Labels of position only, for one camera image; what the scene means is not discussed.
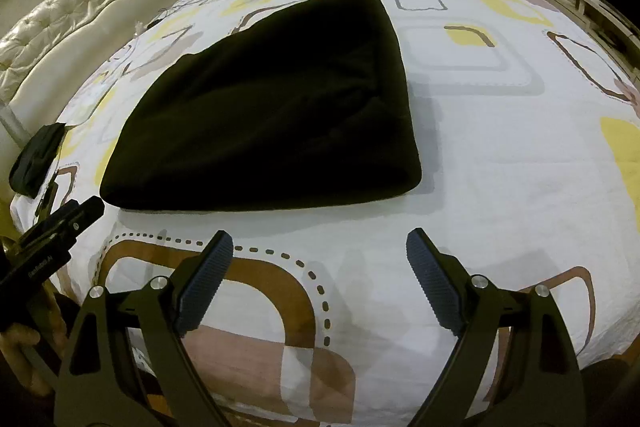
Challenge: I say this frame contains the dark cloth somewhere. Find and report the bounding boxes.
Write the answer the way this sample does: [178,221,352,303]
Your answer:
[9,122,68,198]

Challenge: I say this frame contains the cream television bench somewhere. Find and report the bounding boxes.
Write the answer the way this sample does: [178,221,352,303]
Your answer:
[550,0,640,72]

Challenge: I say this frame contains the cream tufted headboard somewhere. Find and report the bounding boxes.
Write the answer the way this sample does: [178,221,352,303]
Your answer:
[0,0,193,158]

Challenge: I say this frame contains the black pants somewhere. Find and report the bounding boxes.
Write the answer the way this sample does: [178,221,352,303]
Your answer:
[99,0,423,212]

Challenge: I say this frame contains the person's left hand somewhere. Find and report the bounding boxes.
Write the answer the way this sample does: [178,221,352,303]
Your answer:
[0,282,68,395]

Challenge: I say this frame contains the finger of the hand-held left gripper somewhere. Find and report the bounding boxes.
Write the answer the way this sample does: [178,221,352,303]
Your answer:
[45,196,106,238]

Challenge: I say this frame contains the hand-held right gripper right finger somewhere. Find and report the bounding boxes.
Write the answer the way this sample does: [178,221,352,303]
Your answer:
[406,228,586,427]

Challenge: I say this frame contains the patterned white yellow bedspread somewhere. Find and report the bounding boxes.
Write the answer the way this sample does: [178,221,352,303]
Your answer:
[10,0,640,425]

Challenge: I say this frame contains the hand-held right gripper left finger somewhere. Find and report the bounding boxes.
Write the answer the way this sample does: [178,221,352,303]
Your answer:
[52,230,235,427]

